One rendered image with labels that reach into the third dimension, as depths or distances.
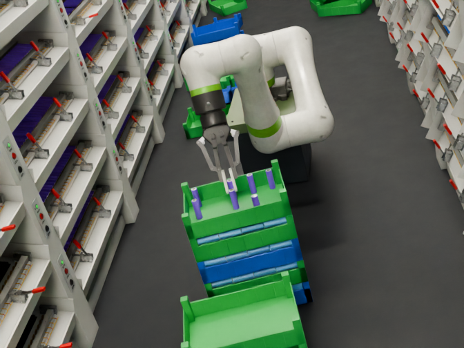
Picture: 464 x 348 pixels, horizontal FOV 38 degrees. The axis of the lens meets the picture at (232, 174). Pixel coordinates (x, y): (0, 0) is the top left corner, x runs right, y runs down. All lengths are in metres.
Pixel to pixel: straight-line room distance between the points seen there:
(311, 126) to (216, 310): 0.72
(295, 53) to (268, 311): 1.02
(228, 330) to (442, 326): 0.58
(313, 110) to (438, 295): 0.71
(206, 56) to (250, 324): 0.75
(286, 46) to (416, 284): 0.98
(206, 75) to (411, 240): 0.86
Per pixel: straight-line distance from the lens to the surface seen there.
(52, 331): 2.10
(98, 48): 2.97
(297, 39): 2.53
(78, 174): 2.44
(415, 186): 2.55
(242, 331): 1.82
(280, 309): 1.85
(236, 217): 1.90
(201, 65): 1.93
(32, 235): 2.01
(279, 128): 2.23
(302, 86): 2.37
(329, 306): 2.08
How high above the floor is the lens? 1.35
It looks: 28 degrees down
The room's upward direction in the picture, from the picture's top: 16 degrees counter-clockwise
